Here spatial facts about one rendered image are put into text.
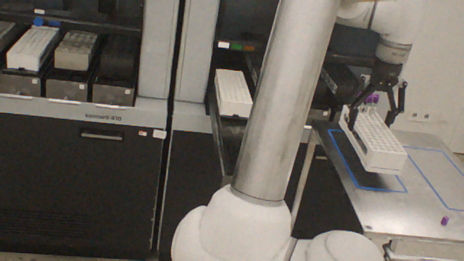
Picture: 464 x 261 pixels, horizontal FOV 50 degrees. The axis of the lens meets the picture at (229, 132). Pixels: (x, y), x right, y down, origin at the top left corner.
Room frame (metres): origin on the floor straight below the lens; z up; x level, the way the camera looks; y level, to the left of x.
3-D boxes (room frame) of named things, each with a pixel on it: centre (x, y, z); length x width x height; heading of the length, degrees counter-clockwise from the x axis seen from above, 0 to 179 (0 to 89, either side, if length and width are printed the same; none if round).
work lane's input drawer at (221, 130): (1.44, -0.02, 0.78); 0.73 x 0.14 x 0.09; 10
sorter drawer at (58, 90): (1.85, 0.62, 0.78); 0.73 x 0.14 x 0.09; 10
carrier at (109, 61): (1.65, 0.43, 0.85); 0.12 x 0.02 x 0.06; 100
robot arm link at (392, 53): (1.37, -0.40, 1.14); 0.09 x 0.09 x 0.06
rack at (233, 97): (1.62, 0.02, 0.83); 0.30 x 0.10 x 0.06; 10
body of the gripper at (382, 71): (1.37, -0.40, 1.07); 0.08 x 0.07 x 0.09; 98
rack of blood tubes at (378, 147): (1.34, -0.41, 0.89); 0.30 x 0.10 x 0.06; 8
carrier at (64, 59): (1.62, 0.58, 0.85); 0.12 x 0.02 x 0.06; 101
